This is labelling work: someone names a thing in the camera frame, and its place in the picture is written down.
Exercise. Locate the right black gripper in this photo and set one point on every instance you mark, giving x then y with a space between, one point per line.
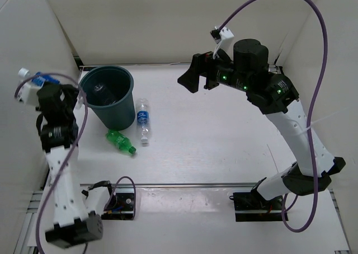
191 79

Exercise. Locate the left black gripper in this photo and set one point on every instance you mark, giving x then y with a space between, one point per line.
71 93

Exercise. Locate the blue label bottle white cap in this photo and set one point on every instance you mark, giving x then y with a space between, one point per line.
38 81

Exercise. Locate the clear bottle blue label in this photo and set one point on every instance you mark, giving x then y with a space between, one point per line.
143 120

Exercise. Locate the green plastic bottle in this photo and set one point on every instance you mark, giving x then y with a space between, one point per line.
120 141

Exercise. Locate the clear bottle blue cap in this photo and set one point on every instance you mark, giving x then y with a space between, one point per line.
103 95

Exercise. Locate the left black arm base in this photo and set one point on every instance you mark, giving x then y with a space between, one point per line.
122 205

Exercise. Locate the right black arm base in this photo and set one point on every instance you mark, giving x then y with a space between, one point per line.
248 209

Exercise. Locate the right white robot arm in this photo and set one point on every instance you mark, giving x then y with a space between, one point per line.
274 95

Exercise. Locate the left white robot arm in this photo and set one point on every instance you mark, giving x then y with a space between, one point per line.
77 212

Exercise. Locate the dark green plastic bin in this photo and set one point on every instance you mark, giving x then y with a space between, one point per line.
117 116

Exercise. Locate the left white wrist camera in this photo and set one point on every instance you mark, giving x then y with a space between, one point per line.
28 94

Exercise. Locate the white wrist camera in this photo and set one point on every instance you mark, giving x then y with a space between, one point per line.
28 94
223 39

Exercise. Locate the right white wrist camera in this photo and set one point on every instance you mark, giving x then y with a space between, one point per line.
223 39

